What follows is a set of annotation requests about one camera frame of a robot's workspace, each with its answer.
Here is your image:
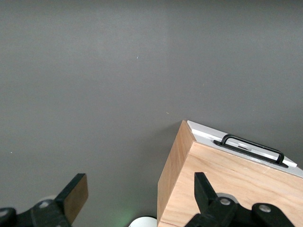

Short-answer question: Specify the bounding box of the black metal drawer handle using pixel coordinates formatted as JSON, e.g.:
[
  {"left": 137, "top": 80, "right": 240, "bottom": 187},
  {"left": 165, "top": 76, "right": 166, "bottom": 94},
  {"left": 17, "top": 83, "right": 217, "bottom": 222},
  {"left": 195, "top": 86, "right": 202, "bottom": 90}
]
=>
[{"left": 213, "top": 134, "right": 289, "bottom": 168}]

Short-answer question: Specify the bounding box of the white-fronted wooden drawer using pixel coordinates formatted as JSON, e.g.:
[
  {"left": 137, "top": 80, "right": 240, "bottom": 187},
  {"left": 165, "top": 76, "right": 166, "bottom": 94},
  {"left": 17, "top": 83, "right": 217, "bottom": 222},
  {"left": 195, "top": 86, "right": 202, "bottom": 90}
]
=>
[{"left": 187, "top": 120, "right": 303, "bottom": 178}]

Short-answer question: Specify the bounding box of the wooden drawer cabinet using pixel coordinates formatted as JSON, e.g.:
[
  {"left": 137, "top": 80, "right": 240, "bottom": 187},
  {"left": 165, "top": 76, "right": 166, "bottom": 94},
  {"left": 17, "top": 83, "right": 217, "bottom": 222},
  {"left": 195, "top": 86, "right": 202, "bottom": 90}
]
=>
[{"left": 157, "top": 120, "right": 303, "bottom": 227}]

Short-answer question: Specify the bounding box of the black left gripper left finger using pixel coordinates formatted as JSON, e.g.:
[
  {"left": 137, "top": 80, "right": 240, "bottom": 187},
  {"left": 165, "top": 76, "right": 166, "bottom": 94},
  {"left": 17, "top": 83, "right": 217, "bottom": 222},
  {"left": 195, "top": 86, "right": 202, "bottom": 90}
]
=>
[{"left": 0, "top": 173, "right": 89, "bottom": 227}]

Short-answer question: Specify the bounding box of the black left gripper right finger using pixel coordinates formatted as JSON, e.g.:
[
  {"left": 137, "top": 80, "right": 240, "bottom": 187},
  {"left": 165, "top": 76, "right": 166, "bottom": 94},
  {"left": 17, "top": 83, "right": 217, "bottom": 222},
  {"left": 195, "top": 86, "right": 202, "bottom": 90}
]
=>
[{"left": 187, "top": 172, "right": 299, "bottom": 227}]

